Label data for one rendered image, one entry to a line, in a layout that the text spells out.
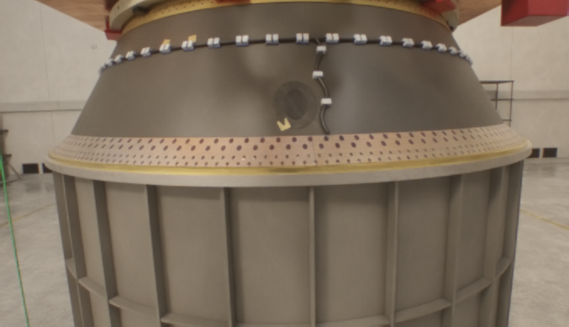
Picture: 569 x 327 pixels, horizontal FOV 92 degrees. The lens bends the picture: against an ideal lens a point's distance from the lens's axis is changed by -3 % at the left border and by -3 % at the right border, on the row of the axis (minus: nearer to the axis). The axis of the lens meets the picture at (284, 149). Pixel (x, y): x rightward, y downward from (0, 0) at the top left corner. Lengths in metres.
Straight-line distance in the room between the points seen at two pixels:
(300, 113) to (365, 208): 0.27
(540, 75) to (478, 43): 1.71
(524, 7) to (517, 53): 7.26
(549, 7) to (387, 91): 0.74
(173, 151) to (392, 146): 0.51
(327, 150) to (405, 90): 0.30
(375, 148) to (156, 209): 0.54
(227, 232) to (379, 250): 0.36
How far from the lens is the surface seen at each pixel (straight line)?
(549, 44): 9.17
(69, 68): 7.85
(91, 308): 1.24
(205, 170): 0.64
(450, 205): 0.85
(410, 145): 0.74
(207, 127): 0.72
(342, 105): 0.72
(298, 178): 0.59
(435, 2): 1.20
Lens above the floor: 1.29
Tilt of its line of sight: 7 degrees down
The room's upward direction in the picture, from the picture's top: 1 degrees counter-clockwise
